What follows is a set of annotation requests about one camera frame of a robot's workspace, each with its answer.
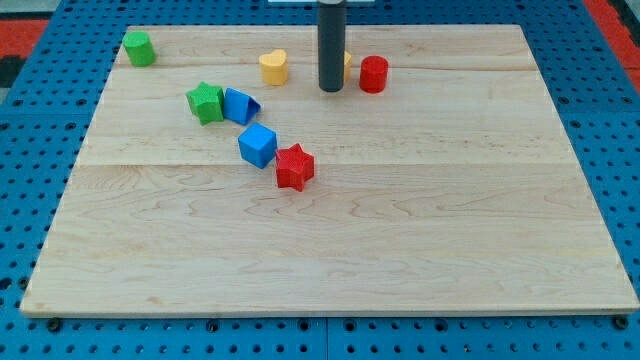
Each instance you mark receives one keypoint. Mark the blue cube block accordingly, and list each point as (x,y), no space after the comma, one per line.
(257,145)

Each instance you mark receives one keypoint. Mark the yellow hexagon block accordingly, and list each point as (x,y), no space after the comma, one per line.
(347,67)

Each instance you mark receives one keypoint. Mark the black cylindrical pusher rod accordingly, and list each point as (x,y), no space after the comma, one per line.
(331,27)

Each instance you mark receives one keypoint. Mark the red star block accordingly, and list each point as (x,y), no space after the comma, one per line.
(294,167)

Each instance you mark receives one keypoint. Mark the light wooden board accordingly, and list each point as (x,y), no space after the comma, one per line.
(454,192)

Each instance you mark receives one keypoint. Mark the green star block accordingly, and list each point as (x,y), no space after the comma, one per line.
(206,103)

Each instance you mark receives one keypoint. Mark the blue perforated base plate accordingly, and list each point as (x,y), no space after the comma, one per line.
(48,109)

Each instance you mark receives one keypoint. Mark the yellow heart block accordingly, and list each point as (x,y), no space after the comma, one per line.
(274,67)

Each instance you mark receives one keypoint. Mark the green cylinder block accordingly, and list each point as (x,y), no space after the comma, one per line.
(139,48)

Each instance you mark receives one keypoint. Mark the red cylinder block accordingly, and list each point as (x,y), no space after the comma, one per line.
(373,74)

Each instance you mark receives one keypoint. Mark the blue triangle block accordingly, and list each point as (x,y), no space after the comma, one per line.
(239,107)

